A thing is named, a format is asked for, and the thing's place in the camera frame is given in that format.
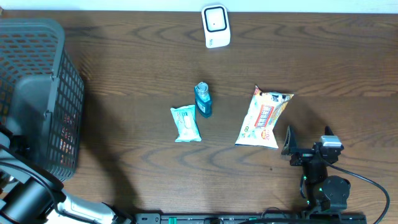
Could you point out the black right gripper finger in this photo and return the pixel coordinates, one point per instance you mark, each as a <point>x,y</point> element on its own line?
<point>290,144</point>
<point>328,131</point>

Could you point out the white barcode scanner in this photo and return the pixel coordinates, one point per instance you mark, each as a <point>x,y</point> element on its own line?
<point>216,26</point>

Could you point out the red snack package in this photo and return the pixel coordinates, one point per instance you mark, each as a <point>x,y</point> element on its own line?
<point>67,141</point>

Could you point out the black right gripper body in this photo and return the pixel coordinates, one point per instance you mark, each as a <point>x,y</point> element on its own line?
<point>302,157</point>

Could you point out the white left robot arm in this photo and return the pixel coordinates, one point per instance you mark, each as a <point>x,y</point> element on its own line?
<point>33,195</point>

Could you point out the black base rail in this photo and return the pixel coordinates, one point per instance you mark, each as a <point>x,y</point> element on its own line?
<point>271,216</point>

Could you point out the yellow white snack bag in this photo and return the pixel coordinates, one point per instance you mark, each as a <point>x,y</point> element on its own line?
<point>264,110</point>

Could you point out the teal mouthwash bottle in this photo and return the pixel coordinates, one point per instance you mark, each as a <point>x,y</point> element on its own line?
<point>203,99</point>

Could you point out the dark grey plastic basket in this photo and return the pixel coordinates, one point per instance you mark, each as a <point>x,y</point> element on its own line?
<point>39,86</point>

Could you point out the light green wet wipes pack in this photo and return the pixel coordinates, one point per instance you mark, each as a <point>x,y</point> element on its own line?
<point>185,121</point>

